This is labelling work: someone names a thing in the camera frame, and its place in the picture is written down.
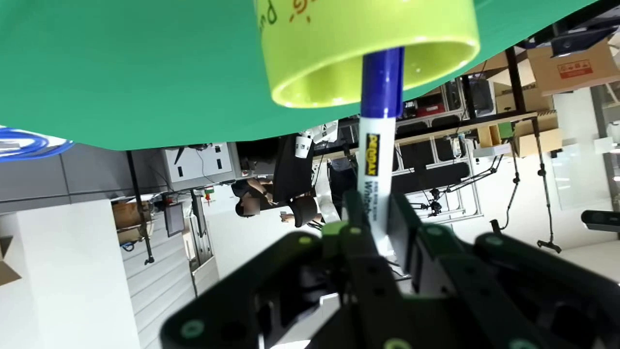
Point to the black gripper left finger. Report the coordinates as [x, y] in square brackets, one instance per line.
[265, 299]

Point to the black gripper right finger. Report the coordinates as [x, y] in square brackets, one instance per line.
[518, 295]

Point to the blue capped white marker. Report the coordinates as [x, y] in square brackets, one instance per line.
[381, 105]

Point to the yellow cartoon mug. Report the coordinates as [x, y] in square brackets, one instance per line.
[313, 49]

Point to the cardboard box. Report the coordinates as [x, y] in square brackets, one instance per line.
[575, 60]

